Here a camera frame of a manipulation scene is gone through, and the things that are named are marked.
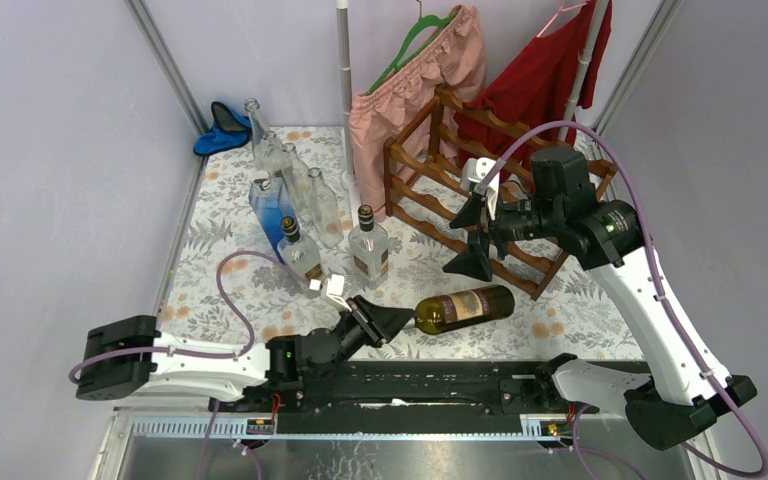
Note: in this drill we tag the white pole base foot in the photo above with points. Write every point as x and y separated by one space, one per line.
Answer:
350 184

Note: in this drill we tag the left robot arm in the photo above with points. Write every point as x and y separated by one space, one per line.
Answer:
132 355

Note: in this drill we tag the clear square liquor bottle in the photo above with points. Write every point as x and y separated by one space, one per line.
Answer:
369 248

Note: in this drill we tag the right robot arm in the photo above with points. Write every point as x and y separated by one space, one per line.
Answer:
685 389

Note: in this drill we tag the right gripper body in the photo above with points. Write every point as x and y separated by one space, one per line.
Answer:
497 230

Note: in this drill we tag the blue glass bottle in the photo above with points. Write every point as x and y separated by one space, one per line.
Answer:
270 200

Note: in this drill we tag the wooden wine rack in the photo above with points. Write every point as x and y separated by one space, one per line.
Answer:
446 173

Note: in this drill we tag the red garment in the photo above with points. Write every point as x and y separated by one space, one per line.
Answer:
535 87

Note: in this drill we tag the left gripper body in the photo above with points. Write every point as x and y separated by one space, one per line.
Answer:
360 326

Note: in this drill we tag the clear glass bottle tall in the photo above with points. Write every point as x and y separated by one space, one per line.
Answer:
268 153

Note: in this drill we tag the dark green wine bottle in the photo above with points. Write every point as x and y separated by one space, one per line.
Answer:
454 311

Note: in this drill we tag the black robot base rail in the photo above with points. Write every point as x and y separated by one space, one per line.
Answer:
407 397

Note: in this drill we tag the clear liquor bottle gold label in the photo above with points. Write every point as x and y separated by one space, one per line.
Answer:
301 254

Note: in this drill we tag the blue cloth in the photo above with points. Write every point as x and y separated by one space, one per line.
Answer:
230 130

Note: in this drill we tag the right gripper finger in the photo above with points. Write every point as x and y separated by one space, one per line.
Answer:
473 213
472 262

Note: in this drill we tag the pink skirt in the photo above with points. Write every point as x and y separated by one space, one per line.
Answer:
456 58

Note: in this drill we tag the pink clothes hanger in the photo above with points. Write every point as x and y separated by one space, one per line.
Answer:
565 10

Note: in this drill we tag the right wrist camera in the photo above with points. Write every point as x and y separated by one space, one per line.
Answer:
481 171

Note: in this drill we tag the green clothes hanger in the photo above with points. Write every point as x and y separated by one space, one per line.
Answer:
427 27

